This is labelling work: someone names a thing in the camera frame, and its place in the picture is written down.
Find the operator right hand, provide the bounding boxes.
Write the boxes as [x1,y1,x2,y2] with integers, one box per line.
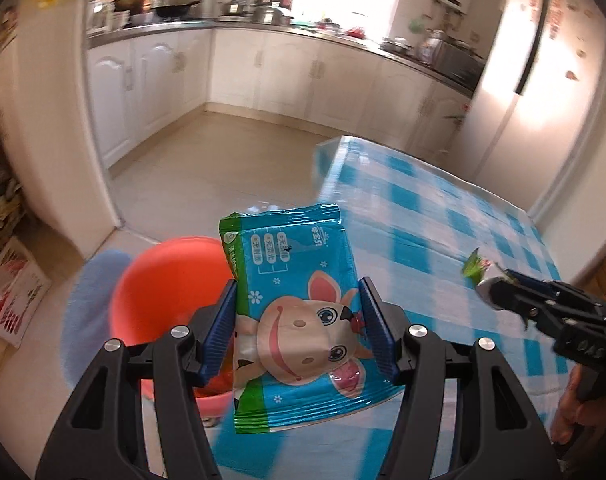
[550,364,606,444]

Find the blue stool cushion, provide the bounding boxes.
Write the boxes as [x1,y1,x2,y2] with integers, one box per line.
[60,249,132,389]

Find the white red basket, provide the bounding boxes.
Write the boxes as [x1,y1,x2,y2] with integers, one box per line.
[0,236,51,353]

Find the blue checked tablecloth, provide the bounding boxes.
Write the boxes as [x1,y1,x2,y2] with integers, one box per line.
[212,136,570,479]

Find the cream kitchen cabinets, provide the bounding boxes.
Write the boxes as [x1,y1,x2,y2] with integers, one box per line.
[87,21,472,166]

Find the blue cartoon cow packet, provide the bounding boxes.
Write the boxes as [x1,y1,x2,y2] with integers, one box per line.
[219,204,399,434]

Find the green snack wrapper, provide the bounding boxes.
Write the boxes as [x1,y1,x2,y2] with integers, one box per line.
[461,247,513,311]

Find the white refrigerator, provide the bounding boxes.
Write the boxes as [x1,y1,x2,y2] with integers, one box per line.
[446,0,606,210]

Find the orange plastic bucket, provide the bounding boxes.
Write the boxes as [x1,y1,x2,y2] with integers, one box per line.
[107,235,237,416]

